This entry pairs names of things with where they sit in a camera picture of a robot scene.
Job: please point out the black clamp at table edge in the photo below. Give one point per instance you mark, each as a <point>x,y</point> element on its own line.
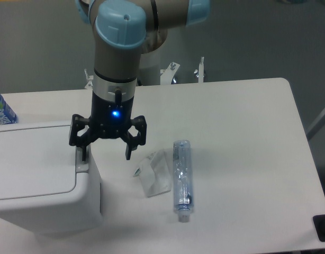
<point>319,223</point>

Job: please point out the white metal base frame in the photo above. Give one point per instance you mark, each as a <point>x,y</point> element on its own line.
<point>167,76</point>

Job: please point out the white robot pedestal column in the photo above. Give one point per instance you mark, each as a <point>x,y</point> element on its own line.
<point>149,68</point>

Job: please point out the crumpled white plastic wrapper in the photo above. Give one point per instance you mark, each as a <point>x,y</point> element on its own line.
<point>154,174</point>

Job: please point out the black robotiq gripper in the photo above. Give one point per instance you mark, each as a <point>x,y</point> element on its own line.
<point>108,121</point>

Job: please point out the white frame at right edge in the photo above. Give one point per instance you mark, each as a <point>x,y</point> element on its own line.
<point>316,125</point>

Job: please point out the empty clear plastic bottle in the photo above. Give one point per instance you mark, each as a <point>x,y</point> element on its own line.
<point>183,180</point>

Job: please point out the white plastic trash can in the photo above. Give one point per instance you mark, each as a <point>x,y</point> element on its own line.
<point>46,186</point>

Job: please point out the blue labelled water bottle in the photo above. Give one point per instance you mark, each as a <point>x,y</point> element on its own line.
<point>7,115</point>

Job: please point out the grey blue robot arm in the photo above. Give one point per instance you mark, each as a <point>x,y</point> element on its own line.
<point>120,29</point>

